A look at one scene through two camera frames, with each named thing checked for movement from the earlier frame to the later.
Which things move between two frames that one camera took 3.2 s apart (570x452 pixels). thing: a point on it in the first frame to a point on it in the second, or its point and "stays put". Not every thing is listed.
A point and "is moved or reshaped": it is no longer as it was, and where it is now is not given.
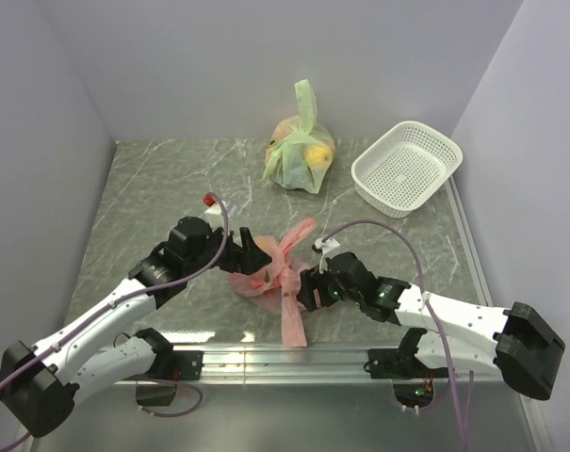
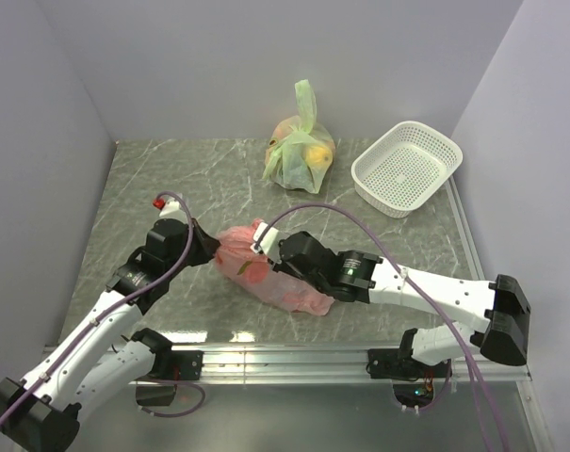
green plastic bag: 300,150 stays put
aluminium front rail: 279,366 stays put
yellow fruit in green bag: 318,156 stays put
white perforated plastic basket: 403,168 stays put
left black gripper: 246,258 to 207,245
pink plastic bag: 274,289 is moved or reshaped
